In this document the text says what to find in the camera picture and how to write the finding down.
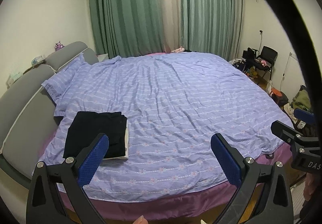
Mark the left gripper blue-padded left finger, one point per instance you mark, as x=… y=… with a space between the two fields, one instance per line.
x=89 y=159

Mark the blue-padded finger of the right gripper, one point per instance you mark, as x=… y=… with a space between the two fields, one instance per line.
x=304 y=116

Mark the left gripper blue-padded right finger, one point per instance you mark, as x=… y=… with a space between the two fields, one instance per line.
x=230 y=160

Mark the black pants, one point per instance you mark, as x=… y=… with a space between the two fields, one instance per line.
x=87 y=125

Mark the person's hand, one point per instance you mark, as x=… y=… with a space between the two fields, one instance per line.
x=141 y=220

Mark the pile of clothes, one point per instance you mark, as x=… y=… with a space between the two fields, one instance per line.
x=301 y=101

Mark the purple bed sheet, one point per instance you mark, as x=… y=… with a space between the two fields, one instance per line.
x=171 y=170

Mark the black folding chair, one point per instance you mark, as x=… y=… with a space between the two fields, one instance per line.
x=263 y=62

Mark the grey padded headboard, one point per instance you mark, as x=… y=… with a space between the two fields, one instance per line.
x=27 y=113

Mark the purple striped pillow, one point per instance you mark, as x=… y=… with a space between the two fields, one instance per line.
x=58 y=83

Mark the purple floral striped duvet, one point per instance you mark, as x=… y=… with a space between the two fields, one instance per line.
x=191 y=88

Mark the green curtain right panel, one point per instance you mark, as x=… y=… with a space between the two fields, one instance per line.
x=212 y=26

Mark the green curtain panel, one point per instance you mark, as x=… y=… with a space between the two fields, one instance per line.
x=212 y=26
x=128 y=28

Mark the green curtain left panel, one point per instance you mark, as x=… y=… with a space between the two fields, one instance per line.
x=128 y=28

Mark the beige sheer curtain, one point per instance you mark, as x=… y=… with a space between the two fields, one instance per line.
x=171 y=19

